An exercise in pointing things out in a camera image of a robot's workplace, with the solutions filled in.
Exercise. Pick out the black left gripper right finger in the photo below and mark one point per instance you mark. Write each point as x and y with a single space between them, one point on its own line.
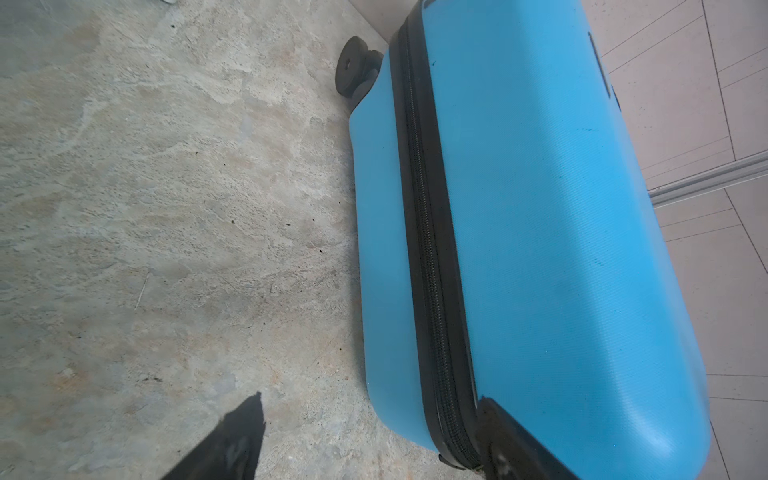
509 451

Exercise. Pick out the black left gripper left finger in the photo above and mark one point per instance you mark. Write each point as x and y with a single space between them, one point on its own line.
231 450

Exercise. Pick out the blue suitcase black lining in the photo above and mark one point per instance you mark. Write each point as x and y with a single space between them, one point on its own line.
509 249

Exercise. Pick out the aluminium corner post right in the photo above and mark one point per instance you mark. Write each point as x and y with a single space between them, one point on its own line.
721 177

